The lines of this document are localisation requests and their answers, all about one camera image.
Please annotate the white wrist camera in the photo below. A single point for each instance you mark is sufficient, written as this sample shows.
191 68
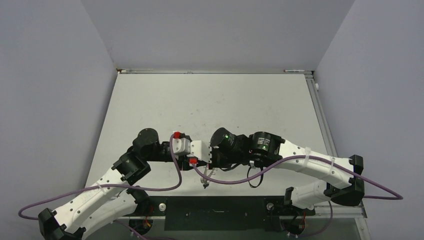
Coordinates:
200 150
181 143

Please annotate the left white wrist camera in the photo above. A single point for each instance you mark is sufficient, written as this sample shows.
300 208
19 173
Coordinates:
181 143

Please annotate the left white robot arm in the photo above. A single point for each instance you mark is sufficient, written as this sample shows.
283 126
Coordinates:
115 193

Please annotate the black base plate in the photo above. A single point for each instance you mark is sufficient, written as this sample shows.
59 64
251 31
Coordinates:
221 213

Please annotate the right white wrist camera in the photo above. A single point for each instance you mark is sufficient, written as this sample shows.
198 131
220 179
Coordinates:
200 150

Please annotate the red white marker pen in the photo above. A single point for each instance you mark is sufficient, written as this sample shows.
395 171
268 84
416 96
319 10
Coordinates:
294 71

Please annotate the aluminium frame rail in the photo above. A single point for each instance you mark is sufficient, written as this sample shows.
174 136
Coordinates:
351 212

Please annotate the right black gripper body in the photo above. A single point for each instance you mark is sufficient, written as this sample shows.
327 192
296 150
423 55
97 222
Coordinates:
219 160

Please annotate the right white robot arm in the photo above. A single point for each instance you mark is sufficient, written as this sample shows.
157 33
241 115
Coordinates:
337 179

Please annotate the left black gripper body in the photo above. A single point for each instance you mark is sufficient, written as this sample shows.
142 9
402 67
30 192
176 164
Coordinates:
160 155

